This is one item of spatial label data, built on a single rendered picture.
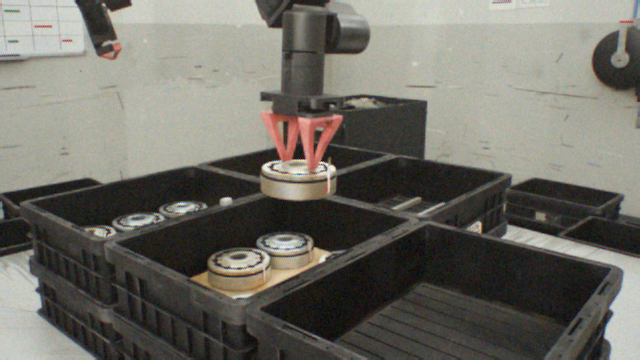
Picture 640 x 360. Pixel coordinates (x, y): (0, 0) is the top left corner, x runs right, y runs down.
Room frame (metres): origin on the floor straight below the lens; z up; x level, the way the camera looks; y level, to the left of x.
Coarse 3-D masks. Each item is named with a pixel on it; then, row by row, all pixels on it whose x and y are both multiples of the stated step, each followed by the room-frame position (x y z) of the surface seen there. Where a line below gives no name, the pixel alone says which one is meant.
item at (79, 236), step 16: (144, 176) 1.12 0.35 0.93; (224, 176) 1.14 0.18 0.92; (240, 176) 1.12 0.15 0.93; (64, 192) 0.99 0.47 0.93; (80, 192) 1.01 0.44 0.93; (32, 208) 0.89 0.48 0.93; (208, 208) 0.89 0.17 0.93; (48, 224) 0.84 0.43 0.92; (64, 224) 0.81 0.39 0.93; (80, 240) 0.77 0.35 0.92; (96, 240) 0.74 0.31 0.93
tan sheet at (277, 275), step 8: (320, 256) 0.92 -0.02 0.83; (312, 264) 0.89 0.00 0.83; (272, 272) 0.85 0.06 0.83; (280, 272) 0.85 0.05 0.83; (288, 272) 0.85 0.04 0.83; (296, 272) 0.85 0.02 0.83; (200, 280) 0.82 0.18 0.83; (208, 280) 0.82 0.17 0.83; (272, 280) 0.82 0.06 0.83; (280, 280) 0.82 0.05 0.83; (216, 288) 0.79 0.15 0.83; (256, 288) 0.79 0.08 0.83; (264, 288) 0.79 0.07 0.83; (232, 296) 0.76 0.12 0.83
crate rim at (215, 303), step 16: (224, 208) 0.89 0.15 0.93; (368, 208) 0.90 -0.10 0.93; (160, 224) 0.81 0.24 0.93; (176, 224) 0.82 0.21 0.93; (112, 240) 0.74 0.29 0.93; (128, 240) 0.75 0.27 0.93; (368, 240) 0.74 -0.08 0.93; (112, 256) 0.71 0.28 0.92; (128, 256) 0.68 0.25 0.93; (336, 256) 0.68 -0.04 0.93; (144, 272) 0.66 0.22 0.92; (160, 272) 0.63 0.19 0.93; (176, 272) 0.63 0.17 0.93; (304, 272) 0.63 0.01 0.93; (160, 288) 0.63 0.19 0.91; (176, 288) 0.61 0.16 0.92; (192, 288) 0.59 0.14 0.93; (208, 288) 0.59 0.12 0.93; (272, 288) 0.59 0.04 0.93; (192, 304) 0.59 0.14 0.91; (208, 304) 0.57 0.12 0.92; (224, 304) 0.55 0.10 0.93; (240, 304) 0.55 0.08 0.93; (224, 320) 0.55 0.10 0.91; (240, 320) 0.54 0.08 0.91
